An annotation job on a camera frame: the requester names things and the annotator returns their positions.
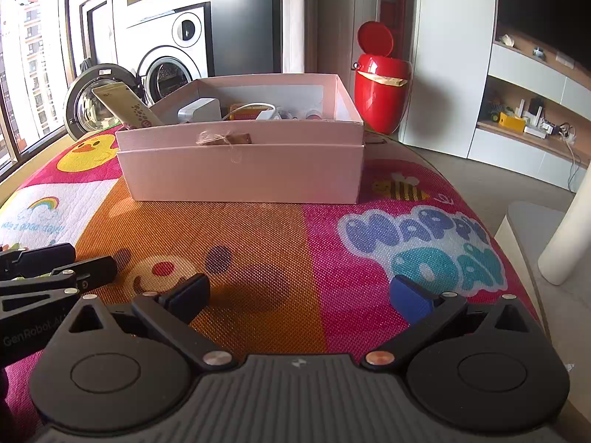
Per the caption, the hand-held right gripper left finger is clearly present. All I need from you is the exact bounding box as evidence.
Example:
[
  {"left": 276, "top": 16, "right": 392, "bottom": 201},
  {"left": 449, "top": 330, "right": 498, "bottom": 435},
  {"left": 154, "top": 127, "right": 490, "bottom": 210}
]
[{"left": 69, "top": 273, "right": 234, "bottom": 372}]

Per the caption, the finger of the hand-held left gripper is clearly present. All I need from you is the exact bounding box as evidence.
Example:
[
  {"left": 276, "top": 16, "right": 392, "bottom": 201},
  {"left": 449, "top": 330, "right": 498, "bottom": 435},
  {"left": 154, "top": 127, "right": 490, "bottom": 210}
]
[
  {"left": 0, "top": 256, "right": 118, "bottom": 321},
  {"left": 0, "top": 243, "right": 77, "bottom": 282}
]

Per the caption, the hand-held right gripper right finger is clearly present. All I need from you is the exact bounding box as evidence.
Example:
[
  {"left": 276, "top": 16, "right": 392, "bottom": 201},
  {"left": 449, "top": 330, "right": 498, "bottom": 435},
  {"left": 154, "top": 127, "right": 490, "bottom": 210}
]
[{"left": 362, "top": 274, "right": 532, "bottom": 372}]

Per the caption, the cream white squeeze tube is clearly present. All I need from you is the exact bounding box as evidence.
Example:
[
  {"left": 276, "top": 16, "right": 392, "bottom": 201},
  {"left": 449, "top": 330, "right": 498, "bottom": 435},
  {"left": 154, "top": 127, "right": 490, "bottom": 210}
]
[{"left": 91, "top": 82, "right": 164, "bottom": 130}]

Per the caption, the pink cardboard box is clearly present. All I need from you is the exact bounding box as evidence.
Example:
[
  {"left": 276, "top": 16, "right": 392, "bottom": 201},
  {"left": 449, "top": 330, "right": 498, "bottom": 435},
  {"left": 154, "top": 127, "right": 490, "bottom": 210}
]
[{"left": 115, "top": 72, "right": 365, "bottom": 151}]

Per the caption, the colourful cartoon play mat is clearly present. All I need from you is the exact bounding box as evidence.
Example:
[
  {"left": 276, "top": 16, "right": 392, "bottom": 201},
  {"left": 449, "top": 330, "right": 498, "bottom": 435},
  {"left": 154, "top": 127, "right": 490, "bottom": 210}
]
[{"left": 0, "top": 122, "right": 546, "bottom": 443}]

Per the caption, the white low platform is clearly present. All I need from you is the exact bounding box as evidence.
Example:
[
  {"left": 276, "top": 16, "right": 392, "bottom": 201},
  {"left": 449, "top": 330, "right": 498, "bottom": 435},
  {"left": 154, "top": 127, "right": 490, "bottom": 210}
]
[{"left": 494, "top": 200, "right": 591, "bottom": 365}]

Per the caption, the brown tag with twine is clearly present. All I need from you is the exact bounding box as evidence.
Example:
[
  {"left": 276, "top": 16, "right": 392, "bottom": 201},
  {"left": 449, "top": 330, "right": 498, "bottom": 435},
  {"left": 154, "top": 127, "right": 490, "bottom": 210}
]
[{"left": 196, "top": 130, "right": 252, "bottom": 163}]

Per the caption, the round washing machine door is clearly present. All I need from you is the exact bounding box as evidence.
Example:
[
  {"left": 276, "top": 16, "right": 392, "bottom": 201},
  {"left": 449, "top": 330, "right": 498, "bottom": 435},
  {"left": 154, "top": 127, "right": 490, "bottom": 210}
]
[{"left": 64, "top": 62, "right": 139, "bottom": 141}]

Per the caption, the white power adapter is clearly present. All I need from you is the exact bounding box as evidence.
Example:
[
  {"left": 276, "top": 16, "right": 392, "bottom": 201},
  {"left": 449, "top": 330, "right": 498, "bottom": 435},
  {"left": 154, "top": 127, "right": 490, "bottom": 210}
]
[{"left": 178, "top": 98, "right": 221, "bottom": 124}]

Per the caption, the yellow toy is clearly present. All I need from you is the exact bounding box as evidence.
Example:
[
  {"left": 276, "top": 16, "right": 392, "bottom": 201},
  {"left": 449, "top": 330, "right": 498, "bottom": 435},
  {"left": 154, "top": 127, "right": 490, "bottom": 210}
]
[{"left": 499, "top": 111, "right": 527, "bottom": 132}]

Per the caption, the white router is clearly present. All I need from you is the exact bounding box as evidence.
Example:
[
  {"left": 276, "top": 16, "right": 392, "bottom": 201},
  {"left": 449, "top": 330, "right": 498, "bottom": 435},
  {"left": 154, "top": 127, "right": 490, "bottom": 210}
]
[{"left": 515, "top": 99, "right": 543, "bottom": 128}]

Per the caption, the white power strip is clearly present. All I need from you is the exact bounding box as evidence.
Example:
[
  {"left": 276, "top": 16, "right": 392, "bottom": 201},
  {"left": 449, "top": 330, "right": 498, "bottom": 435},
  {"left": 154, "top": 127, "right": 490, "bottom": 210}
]
[{"left": 524, "top": 120, "right": 573, "bottom": 141}]

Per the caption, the silver washing machine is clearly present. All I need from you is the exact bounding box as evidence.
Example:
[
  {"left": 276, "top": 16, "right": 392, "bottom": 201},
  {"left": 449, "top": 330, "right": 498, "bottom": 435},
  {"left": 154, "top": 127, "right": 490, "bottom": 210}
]
[{"left": 124, "top": 2, "right": 213, "bottom": 104}]

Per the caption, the dark framed glass door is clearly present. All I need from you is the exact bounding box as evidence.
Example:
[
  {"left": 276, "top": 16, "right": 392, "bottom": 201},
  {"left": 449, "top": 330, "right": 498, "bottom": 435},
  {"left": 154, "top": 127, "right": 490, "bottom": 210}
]
[{"left": 79, "top": 0, "right": 116, "bottom": 63}]

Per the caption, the white shelving unit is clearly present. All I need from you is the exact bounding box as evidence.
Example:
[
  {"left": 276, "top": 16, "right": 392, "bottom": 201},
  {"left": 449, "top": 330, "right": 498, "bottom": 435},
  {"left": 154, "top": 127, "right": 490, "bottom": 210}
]
[{"left": 399, "top": 0, "right": 591, "bottom": 195}]

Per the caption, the white cylindrical post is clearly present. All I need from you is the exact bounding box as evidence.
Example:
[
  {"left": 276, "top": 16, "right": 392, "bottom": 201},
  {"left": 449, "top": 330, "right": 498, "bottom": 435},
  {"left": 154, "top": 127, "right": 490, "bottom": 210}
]
[{"left": 538, "top": 189, "right": 591, "bottom": 287}]

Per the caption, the red pedestal trash bin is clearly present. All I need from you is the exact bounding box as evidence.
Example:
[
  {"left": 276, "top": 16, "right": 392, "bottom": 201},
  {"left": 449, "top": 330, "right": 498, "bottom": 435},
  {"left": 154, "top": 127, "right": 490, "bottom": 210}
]
[{"left": 353, "top": 21, "right": 411, "bottom": 135}]

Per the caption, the white cable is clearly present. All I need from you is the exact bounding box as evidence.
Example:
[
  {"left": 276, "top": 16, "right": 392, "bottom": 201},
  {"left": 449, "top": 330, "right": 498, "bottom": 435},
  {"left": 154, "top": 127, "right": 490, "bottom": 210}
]
[{"left": 561, "top": 134, "right": 583, "bottom": 191}]

